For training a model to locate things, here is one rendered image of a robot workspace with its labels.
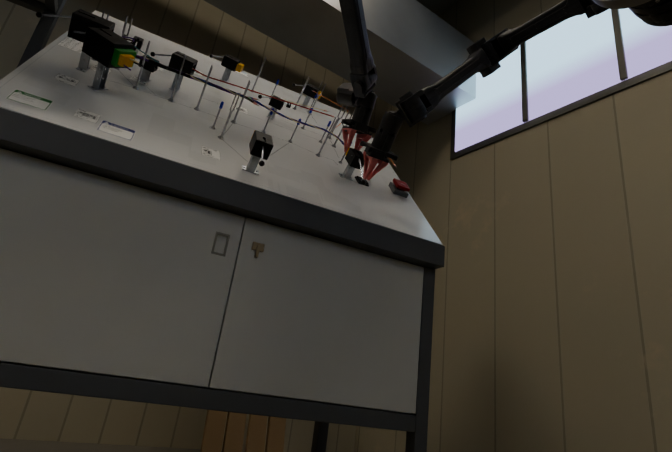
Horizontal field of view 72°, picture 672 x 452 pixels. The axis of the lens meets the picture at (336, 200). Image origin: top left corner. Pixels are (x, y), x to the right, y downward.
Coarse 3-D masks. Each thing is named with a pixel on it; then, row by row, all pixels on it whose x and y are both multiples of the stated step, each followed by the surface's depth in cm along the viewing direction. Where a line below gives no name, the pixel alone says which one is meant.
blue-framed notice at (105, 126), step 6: (102, 120) 107; (102, 126) 105; (108, 126) 106; (114, 126) 107; (120, 126) 109; (108, 132) 104; (114, 132) 105; (120, 132) 106; (126, 132) 108; (132, 132) 109; (126, 138) 105; (132, 138) 106
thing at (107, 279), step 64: (0, 192) 92; (64, 192) 97; (128, 192) 103; (0, 256) 89; (64, 256) 94; (128, 256) 99; (192, 256) 105; (0, 320) 86; (64, 320) 90; (128, 320) 96; (192, 320) 101; (192, 384) 98
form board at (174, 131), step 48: (48, 48) 127; (144, 48) 164; (0, 96) 96; (48, 96) 105; (96, 96) 116; (144, 96) 129; (192, 96) 146; (288, 96) 197; (144, 144) 107; (192, 144) 118; (240, 144) 132; (288, 144) 149; (336, 144) 171; (288, 192) 120; (336, 192) 134; (384, 192) 152; (432, 240) 136
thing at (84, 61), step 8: (40, 16) 118; (48, 16) 119; (56, 16) 119; (64, 16) 119; (72, 16) 117; (80, 16) 117; (88, 16) 119; (96, 16) 122; (72, 24) 118; (80, 24) 118; (88, 24) 118; (96, 24) 119; (104, 24) 120; (112, 24) 123; (80, 40) 120; (88, 56) 124; (80, 64) 125; (88, 64) 127
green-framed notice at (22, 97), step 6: (18, 90) 102; (12, 96) 98; (18, 96) 99; (24, 96) 101; (30, 96) 102; (36, 96) 103; (24, 102) 99; (30, 102) 100; (36, 102) 101; (42, 102) 102; (48, 102) 103; (42, 108) 100
